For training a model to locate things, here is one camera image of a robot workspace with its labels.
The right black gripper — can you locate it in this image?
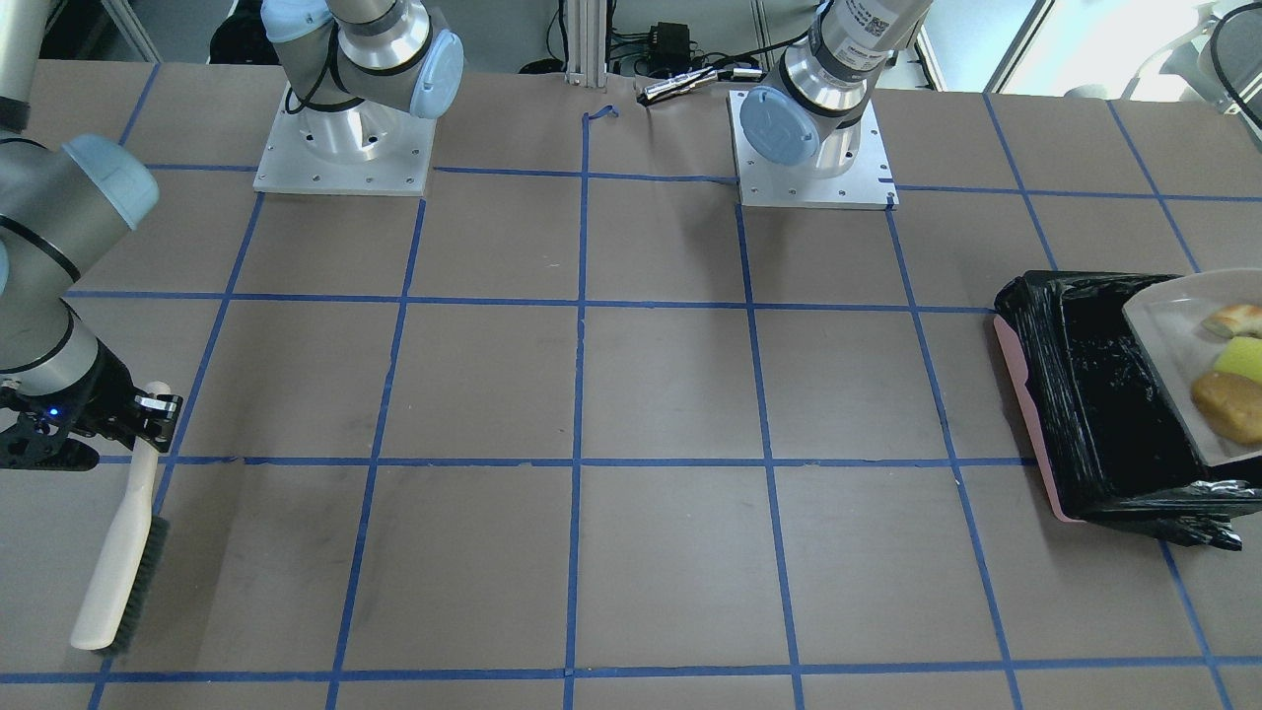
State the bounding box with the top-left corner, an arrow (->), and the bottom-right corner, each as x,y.
1,346 -> 184,470

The round yellow bun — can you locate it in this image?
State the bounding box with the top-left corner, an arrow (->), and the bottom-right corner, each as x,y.
1191,370 -> 1261,446

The white plastic dustpan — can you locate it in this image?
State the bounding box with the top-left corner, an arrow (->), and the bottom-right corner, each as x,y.
1122,269 -> 1261,467

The curved bread piece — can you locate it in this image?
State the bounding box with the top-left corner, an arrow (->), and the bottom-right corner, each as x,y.
1201,303 -> 1262,340

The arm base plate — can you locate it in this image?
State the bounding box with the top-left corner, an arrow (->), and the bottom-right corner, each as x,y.
252,95 -> 437,197
729,91 -> 900,211

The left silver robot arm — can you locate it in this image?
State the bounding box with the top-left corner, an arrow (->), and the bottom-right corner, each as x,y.
737,1 -> 933,166

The yellow sponge piece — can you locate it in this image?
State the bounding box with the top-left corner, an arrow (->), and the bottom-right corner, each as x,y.
1212,335 -> 1262,383

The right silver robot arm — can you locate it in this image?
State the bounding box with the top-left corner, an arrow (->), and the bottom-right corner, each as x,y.
1,1 -> 183,470

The white hand brush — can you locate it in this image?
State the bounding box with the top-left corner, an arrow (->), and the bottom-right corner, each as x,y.
69,440 -> 170,657

